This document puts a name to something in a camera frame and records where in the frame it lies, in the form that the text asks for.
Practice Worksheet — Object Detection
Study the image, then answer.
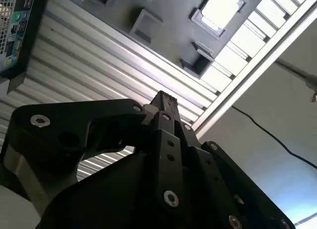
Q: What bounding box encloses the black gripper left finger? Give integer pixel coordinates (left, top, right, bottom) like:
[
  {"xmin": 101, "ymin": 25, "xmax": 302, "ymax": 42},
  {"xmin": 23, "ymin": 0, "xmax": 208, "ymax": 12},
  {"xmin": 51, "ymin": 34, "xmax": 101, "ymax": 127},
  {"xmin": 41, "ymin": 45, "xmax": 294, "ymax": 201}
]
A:
[{"xmin": 3, "ymin": 90, "xmax": 183, "ymax": 212}]

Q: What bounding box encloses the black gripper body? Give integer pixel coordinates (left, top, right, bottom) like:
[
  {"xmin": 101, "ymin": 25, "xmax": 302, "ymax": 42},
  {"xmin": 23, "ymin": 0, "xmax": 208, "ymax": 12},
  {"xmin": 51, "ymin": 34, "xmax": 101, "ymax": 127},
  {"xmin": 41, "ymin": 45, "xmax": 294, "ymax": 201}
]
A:
[{"xmin": 34, "ymin": 152, "xmax": 223, "ymax": 229}]

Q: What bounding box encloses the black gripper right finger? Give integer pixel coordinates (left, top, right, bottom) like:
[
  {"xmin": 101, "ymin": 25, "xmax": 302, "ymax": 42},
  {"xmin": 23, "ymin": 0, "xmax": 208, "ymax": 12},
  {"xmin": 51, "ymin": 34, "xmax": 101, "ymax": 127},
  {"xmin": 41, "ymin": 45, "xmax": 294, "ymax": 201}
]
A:
[{"xmin": 168, "ymin": 92, "xmax": 296, "ymax": 229}]

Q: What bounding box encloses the silver square CPU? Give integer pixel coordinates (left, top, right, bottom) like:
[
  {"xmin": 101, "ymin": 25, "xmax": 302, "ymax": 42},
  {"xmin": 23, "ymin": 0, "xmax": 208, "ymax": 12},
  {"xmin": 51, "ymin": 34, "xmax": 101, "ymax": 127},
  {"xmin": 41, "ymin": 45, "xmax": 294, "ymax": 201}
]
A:
[{"xmin": 200, "ymin": 0, "xmax": 245, "ymax": 31}]

